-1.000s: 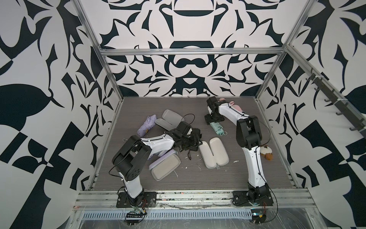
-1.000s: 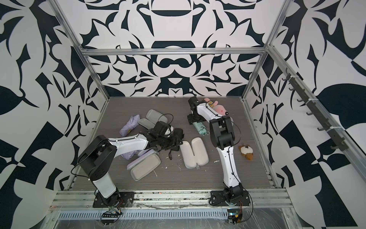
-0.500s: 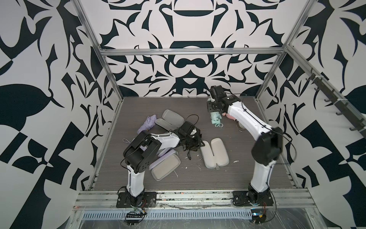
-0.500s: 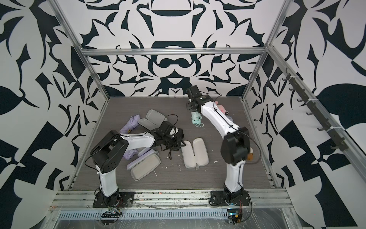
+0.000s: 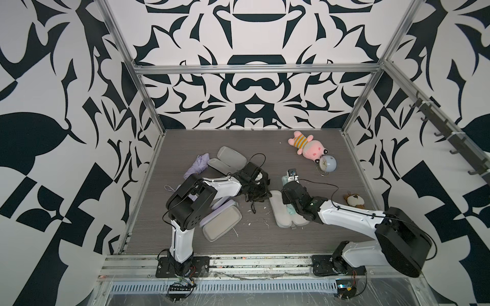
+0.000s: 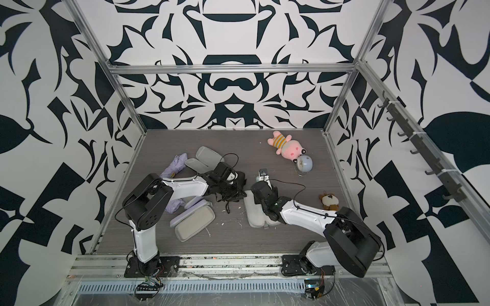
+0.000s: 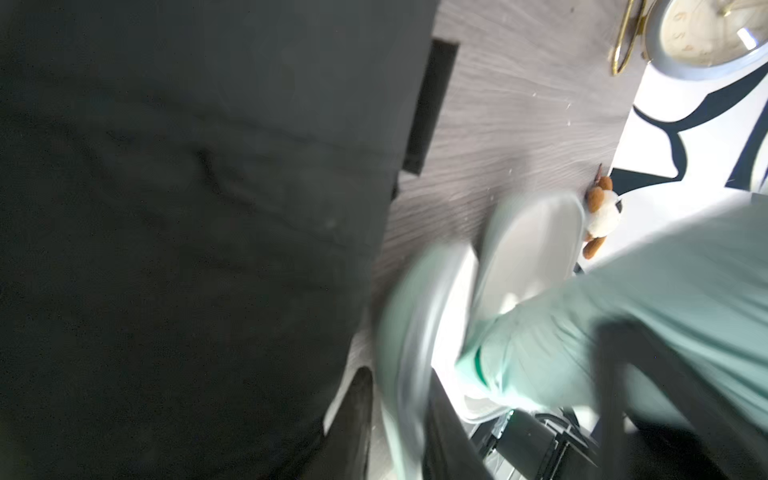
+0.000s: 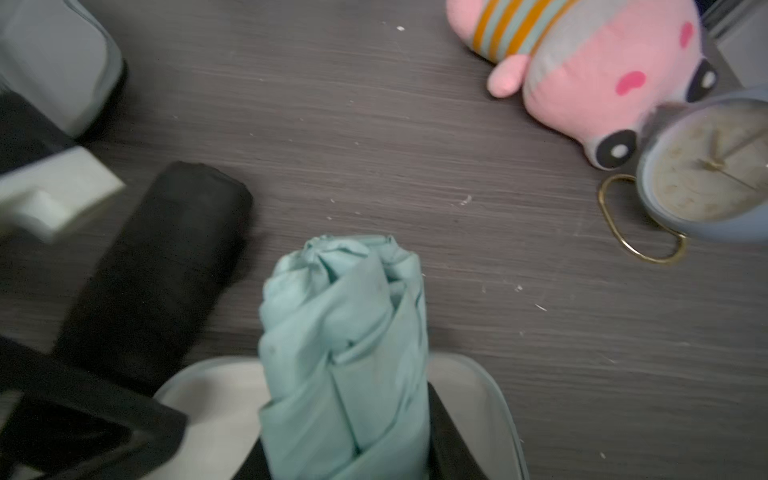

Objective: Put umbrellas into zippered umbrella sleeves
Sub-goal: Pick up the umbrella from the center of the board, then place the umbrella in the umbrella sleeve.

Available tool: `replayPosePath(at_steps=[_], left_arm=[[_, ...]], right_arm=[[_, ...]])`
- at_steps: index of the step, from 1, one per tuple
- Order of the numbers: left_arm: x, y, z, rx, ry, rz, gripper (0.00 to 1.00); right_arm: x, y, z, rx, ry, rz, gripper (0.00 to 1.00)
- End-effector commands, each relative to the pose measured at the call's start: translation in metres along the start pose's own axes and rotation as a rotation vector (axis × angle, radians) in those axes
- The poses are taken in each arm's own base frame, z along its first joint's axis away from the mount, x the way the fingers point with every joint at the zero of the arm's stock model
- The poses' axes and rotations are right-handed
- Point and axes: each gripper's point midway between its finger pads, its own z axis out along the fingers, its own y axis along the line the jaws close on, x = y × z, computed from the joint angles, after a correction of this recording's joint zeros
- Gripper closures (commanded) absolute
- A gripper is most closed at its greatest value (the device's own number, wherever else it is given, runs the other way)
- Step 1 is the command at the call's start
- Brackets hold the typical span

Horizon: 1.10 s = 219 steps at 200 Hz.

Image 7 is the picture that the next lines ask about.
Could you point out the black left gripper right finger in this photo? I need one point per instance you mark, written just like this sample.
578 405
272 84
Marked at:
449 453

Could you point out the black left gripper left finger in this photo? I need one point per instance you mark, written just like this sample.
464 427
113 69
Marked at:
344 451

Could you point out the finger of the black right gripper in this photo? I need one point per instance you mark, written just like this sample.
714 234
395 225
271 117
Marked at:
735 445

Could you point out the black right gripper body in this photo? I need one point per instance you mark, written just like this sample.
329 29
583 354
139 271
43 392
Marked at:
540 445

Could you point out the black umbrella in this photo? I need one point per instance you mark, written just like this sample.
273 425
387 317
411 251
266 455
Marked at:
193 197

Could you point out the brown white plush dog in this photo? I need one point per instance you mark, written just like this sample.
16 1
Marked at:
603 213

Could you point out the blue round alarm clock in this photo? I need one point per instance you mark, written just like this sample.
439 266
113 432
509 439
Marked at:
693 40

